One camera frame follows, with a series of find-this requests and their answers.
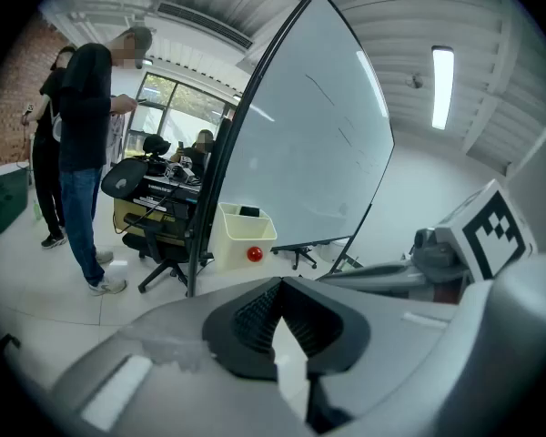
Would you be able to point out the ceiling air vent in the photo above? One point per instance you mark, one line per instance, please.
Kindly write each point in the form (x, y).
(205, 23)

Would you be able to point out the black-framed whiteboard on stand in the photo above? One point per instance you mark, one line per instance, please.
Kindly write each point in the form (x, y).
(309, 130)

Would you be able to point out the cluttered yellow desk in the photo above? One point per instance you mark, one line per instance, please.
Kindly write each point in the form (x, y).
(164, 200)

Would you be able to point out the large window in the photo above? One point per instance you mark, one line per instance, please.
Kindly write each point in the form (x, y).
(177, 112)

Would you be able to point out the cream plastic whiteboard box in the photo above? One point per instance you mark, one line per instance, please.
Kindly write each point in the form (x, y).
(243, 237)

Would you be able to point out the long ceiling light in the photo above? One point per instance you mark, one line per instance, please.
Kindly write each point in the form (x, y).
(442, 87)

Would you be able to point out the black office chair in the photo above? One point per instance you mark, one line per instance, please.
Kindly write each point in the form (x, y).
(141, 207)

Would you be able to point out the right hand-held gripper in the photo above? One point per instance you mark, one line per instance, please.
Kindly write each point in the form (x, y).
(478, 239)

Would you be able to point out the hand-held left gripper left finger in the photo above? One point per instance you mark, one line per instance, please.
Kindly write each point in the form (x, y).
(177, 394)

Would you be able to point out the red round magnet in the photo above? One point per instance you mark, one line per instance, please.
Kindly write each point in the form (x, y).
(255, 254)

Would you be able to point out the black eraser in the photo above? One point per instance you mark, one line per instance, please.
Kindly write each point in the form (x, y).
(249, 210)

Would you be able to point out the green storage box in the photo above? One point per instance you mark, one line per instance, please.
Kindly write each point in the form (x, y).
(2, 198)

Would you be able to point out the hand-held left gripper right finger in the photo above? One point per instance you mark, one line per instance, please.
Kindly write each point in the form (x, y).
(391, 358)

